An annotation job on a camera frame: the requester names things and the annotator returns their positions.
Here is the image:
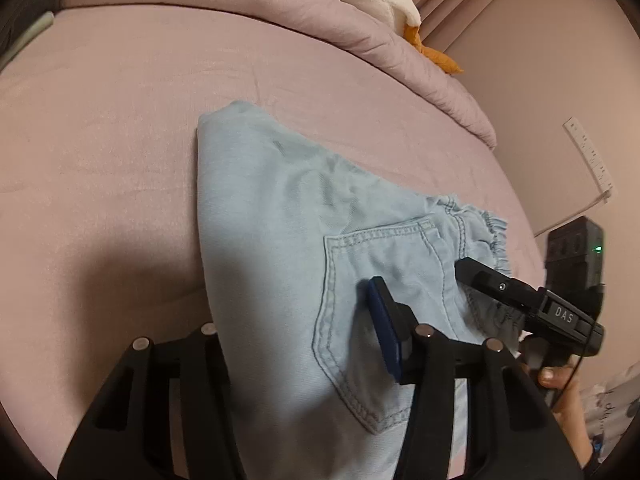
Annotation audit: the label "light blue strawberry pants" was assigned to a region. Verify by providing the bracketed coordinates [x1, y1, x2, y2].
[198, 102, 522, 479]

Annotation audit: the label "person's right hand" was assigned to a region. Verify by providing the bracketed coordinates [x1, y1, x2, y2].
[537, 356, 593, 468]

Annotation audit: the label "white power strip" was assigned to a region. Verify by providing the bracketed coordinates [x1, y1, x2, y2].
[563, 117, 615, 202]

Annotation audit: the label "pink bed sheet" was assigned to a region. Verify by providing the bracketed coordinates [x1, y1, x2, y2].
[1, 4, 544, 472]

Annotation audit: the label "folded light green garment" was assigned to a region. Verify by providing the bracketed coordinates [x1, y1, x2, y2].
[0, 11, 54, 70]

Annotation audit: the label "pink quilted duvet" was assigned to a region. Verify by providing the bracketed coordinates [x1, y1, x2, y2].
[63, 0, 497, 148]

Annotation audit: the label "white power cable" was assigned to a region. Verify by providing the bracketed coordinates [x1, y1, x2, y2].
[534, 194, 609, 238]

